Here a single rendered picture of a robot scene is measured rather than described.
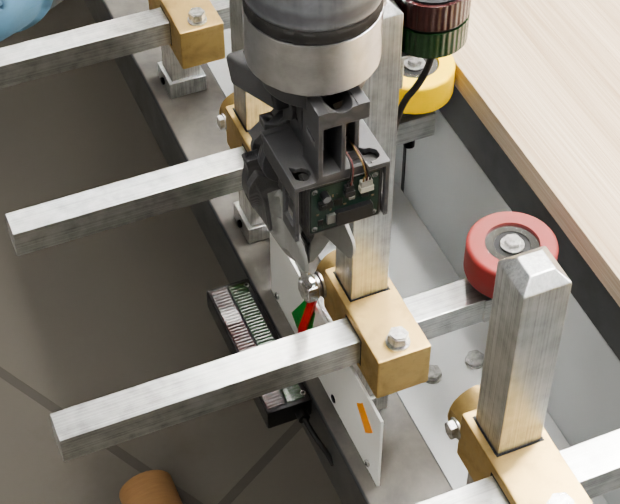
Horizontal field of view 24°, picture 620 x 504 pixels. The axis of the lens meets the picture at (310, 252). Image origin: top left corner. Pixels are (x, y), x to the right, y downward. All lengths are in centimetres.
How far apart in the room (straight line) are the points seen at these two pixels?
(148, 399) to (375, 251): 23
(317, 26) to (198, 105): 81
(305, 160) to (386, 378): 31
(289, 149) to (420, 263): 65
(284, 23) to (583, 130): 55
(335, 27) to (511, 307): 21
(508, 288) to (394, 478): 46
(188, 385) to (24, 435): 108
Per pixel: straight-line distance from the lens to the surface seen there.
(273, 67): 92
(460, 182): 154
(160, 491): 210
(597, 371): 138
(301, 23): 89
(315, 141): 95
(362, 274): 124
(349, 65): 92
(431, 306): 127
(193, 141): 165
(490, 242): 127
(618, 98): 143
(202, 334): 237
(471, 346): 156
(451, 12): 107
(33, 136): 273
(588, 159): 136
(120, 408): 121
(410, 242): 165
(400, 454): 137
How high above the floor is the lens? 183
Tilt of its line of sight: 47 degrees down
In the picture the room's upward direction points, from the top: straight up
